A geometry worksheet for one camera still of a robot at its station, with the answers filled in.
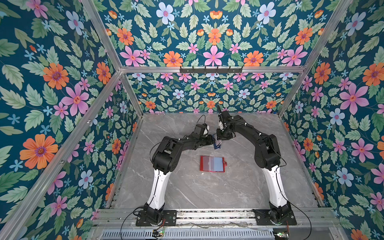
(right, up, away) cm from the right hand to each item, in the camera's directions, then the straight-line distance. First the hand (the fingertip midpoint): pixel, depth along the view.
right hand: (222, 135), depth 101 cm
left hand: (-5, -2, +1) cm, 5 cm away
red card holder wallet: (-9, -17, -10) cm, 21 cm away
